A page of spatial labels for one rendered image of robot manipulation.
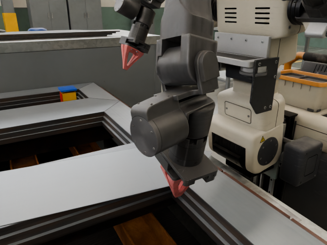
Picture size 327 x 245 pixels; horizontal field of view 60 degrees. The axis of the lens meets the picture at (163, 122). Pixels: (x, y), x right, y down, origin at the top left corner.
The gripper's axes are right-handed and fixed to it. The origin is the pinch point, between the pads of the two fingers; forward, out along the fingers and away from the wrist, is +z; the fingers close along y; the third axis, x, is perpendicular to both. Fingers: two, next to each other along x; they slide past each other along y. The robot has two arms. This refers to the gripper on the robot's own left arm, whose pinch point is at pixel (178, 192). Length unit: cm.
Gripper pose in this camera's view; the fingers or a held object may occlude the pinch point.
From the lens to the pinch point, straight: 54.0
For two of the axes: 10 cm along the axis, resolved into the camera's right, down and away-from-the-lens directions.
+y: 4.8, 5.3, -7.0
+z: -1.0, 8.2, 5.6
